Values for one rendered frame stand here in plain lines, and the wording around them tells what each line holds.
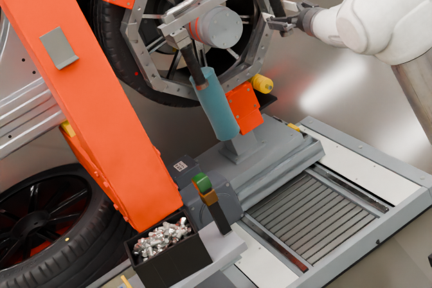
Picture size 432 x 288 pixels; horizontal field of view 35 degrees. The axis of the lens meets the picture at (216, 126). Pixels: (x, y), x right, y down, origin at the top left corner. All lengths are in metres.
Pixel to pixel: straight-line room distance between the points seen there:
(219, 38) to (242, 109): 0.37
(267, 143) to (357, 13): 1.48
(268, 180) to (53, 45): 1.19
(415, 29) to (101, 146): 0.94
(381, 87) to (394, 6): 1.97
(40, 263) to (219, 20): 0.96
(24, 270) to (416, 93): 1.36
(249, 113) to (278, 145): 0.27
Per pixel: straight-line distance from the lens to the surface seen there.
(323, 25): 1.97
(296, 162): 2.74
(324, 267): 2.35
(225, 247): 1.98
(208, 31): 2.22
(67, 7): 1.81
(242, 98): 2.49
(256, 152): 2.74
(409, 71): 1.43
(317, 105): 3.35
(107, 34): 2.34
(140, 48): 2.29
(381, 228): 2.43
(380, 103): 3.20
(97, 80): 1.87
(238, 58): 2.56
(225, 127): 2.35
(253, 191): 2.68
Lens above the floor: 1.64
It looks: 28 degrees down
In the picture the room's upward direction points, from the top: 25 degrees counter-clockwise
